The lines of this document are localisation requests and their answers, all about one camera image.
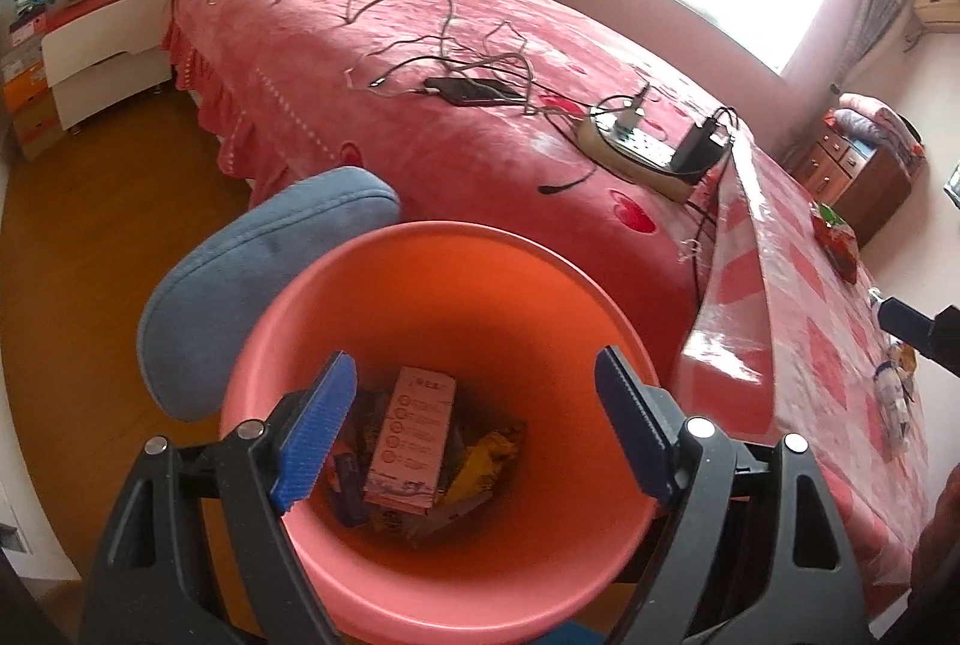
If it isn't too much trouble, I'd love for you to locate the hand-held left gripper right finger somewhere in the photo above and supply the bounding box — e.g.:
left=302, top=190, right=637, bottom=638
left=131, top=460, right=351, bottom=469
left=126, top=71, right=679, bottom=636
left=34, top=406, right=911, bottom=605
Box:
left=594, top=345, right=878, bottom=645

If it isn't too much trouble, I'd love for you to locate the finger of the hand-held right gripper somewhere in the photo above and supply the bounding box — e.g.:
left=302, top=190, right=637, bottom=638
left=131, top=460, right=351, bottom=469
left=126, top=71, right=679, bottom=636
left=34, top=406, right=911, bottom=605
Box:
left=877, top=296, right=938, bottom=353

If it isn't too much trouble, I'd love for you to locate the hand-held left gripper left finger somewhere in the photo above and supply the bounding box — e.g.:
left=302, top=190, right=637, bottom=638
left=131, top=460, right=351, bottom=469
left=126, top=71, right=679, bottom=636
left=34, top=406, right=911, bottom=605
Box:
left=79, top=349, right=359, bottom=645

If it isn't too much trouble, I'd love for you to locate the silver white snack packet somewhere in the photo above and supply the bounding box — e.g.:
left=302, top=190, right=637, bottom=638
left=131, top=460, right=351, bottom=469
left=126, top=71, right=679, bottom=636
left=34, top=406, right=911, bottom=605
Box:
left=871, top=356, right=916, bottom=462

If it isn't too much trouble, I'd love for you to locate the milk carton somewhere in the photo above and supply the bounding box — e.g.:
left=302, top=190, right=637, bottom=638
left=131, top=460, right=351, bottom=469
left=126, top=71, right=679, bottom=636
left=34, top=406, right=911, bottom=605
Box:
left=361, top=366, right=460, bottom=517

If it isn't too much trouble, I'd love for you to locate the red snack bag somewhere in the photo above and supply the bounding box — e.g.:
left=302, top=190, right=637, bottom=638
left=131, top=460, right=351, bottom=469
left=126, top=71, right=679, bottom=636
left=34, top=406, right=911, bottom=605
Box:
left=810, top=202, right=863, bottom=284

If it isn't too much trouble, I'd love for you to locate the yellow snack wrapper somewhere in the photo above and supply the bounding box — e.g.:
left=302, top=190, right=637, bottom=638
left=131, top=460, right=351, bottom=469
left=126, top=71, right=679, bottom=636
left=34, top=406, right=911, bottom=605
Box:
left=431, top=424, right=526, bottom=526

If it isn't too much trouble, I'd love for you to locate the orange plastic bin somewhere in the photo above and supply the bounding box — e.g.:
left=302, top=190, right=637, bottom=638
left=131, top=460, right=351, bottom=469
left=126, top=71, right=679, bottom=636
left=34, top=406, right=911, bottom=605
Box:
left=217, top=221, right=665, bottom=645

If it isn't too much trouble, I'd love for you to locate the red white checked tablecloth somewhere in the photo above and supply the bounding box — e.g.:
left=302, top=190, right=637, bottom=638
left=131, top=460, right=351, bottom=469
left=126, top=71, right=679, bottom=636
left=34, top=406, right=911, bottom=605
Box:
left=671, top=142, right=946, bottom=620

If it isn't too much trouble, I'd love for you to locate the brown wooden cabinet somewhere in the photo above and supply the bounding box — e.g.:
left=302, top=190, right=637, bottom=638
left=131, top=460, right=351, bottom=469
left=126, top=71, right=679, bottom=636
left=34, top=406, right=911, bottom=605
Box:
left=784, top=116, right=916, bottom=245

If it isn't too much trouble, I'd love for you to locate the blue chair cushion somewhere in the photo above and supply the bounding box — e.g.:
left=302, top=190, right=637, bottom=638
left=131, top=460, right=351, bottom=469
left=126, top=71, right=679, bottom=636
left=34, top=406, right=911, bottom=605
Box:
left=137, top=165, right=402, bottom=422

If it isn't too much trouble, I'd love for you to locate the folded blankets pile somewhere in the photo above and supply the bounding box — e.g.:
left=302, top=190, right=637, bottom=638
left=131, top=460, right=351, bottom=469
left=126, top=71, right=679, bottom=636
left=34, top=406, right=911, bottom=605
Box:
left=825, top=92, right=927, bottom=166

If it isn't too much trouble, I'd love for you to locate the black charger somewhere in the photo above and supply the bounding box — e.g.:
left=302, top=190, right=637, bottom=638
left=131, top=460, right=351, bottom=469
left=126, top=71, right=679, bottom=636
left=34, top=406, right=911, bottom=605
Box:
left=670, top=116, right=732, bottom=177

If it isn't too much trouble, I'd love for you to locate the cream power strip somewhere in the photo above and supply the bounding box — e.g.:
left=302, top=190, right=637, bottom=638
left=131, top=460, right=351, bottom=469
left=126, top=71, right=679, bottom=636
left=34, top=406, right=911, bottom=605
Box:
left=576, top=103, right=710, bottom=203

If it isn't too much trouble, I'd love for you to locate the grey curtain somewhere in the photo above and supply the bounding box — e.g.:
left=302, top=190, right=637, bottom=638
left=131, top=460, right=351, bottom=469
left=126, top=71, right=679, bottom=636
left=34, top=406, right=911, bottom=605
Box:
left=844, top=0, right=916, bottom=113

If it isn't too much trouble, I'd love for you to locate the white plug adapter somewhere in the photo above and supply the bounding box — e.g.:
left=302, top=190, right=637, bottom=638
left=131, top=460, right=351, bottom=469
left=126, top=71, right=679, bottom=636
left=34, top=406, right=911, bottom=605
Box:
left=611, top=90, right=650, bottom=140

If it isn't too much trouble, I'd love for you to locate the white air conditioner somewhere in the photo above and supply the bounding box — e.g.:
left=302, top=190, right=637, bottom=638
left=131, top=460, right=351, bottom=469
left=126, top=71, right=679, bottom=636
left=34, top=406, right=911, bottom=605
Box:
left=904, top=0, right=960, bottom=42

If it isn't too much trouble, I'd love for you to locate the pink bed blanket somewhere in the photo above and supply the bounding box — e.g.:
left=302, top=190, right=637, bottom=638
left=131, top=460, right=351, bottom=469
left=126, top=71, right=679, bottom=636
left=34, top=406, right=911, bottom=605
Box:
left=161, top=0, right=758, bottom=346

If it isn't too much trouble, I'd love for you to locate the black phone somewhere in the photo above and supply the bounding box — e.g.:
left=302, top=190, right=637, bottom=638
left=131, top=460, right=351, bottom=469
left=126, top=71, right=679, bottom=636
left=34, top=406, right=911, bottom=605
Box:
left=424, top=77, right=522, bottom=107

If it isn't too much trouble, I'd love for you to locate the brown cardboard box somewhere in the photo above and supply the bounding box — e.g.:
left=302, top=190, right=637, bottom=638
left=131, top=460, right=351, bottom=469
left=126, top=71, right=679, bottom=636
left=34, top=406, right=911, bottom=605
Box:
left=11, top=101, right=61, bottom=162

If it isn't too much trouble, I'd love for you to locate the white nightstand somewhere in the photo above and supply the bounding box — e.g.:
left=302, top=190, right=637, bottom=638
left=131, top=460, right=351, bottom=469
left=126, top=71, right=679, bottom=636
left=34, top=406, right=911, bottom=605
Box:
left=41, top=0, right=177, bottom=132

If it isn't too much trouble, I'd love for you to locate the orange cardboard box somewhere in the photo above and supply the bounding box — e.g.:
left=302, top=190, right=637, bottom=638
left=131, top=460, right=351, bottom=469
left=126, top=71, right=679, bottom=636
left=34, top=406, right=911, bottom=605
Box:
left=4, top=66, right=53, bottom=110

